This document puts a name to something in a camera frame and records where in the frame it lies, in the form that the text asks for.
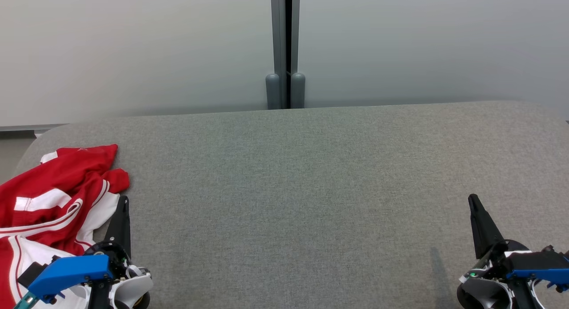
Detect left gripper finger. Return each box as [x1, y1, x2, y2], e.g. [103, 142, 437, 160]
[105, 196, 132, 257]

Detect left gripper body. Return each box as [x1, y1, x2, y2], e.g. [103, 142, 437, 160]
[84, 241, 154, 309]

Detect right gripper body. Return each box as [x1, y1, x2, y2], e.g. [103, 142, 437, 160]
[457, 240, 545, 309]

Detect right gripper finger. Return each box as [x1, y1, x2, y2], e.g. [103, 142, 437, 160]
[468, 194, 508, 260]

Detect red shorts white bands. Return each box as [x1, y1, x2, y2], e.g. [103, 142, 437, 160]
[0, 144, 130, 221]

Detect red jersey shirt striped trim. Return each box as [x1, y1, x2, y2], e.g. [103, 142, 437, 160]
[0, 180, 121, 309]

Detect grey metal partition post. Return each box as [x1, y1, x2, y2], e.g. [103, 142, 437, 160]
[266, 0, 288, 110]
[290, 0, 306, 109]

